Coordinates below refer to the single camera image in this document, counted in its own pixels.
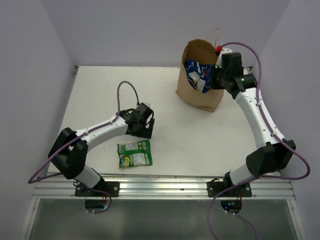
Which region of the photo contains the green snack bag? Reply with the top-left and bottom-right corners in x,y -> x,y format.
117,139 -> 153,169

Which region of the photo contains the dark blue snack bag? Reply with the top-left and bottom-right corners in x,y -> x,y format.
196,64 -> 214,93

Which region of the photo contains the brown paper bag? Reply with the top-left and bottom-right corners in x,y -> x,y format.
175,39 -> 224,113

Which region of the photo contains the blue white snack bag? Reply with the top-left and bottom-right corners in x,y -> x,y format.
184,59 -> 207,94

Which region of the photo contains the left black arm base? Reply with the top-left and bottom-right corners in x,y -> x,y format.
73,179 -> 120,214

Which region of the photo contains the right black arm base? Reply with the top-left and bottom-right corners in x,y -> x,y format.
206,178 -> 253,214

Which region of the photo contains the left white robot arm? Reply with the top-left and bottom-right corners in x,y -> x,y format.
48,103 -> 155,197

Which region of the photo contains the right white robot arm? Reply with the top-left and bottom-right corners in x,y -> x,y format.
211,48 -> 296,197

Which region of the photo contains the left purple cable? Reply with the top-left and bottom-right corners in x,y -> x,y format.
27,81 -> 140,214

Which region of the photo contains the purple cable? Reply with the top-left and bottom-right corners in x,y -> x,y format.
27,81 -> 140,214
206,41 -> 311,240

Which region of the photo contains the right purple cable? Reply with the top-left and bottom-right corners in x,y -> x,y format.
206,41 -> 311,240

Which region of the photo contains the aluminium front rail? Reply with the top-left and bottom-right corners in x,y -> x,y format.
32,175 -> 295,200

